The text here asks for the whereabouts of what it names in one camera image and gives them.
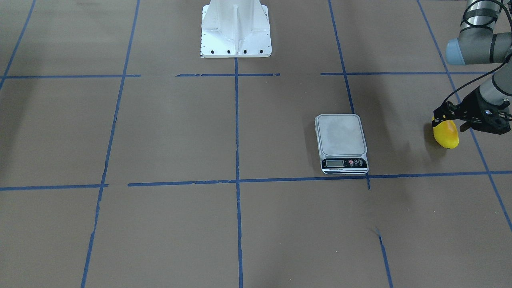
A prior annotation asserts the digital kitchen scale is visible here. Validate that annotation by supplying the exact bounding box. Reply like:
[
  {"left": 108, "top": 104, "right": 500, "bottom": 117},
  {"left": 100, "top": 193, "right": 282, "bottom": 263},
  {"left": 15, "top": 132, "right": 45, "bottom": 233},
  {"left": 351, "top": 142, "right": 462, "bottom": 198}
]
[{"left": 314, "top": 114, "right": 369, "bottom": 175}]

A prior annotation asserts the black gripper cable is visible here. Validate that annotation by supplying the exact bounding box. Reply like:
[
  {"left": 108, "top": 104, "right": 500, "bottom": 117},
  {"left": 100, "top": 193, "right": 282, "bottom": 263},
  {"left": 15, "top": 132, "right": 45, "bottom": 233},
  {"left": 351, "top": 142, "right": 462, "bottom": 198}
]
[{"left": 442, "top": 56, "right": 512, "bottom": 105}]

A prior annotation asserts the yellow mango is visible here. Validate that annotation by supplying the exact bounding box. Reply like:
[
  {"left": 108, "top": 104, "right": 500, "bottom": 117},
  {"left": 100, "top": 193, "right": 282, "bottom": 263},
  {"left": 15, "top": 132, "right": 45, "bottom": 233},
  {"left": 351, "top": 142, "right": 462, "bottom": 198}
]
[{"left": 432, "top": 118, "right": 460, "bottom": 149}]

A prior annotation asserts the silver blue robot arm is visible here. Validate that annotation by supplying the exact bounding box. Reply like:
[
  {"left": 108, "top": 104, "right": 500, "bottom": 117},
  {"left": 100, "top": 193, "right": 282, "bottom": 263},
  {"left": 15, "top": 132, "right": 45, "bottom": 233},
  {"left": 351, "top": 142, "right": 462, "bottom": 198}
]
[{"left": 432, "top": 0, "right": 512, "bottom": 135}]

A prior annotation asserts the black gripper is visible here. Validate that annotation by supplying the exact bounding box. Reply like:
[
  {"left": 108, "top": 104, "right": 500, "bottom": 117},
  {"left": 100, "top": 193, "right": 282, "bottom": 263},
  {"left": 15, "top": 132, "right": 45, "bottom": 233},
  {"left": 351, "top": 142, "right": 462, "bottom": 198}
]
[{"left": 432, "top": 89, "right": 511, "bottom": 135}]

